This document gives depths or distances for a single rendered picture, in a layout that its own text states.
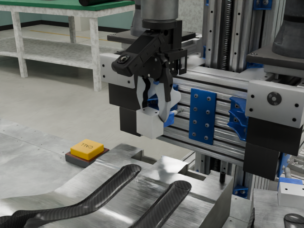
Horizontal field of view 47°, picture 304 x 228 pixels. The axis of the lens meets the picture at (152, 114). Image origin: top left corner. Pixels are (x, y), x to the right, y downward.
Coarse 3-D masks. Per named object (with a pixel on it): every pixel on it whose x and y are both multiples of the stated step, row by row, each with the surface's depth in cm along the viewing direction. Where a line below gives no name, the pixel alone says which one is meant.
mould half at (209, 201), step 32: (96, 160) 70; (128, 160) 70; (160, 160) 70; (64, 192) 61; (128, 192) 61; (160, 192) 61; (192, 192) 60; (224, 192) 61; (64, 224) 48; (96, 224) 51; (128, 224) 53; (192, 224) 54
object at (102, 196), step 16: (112, 176) 65; (128, 176) 66; (96, 192) 61; (112, 192) 62; (176, 192) 61; (64, 208) 55; (80, 208) 57; (96, 208) 57; (160, 208) 58; (176, 208) 57; (0, 224) 45; (16, 224) 47; (32, 224) 45; (144, 224) 54; (160, 224) 54
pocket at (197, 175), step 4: (188, 164) 69; (184, 168) 68; (188, 168) 70; (180, 172) 67; (184, 172) 69; (188, 172) 69; (192, 172) 69; (196, 172) 69; (188, 176) 70; (192, 176) 69; (196, 176) 69; (200, 176) 68; (204, 176) 68; (200, 180) 68
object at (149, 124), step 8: (144, 112) 75; (152, 112) 75; (176, 112) 82; (144, 120) 75; (152, 120) 74; (160, 120) 75; (168, 120) 78; (144, 128) 76; (152, 128) 74; (160, 128) 76; (152, 136) 75
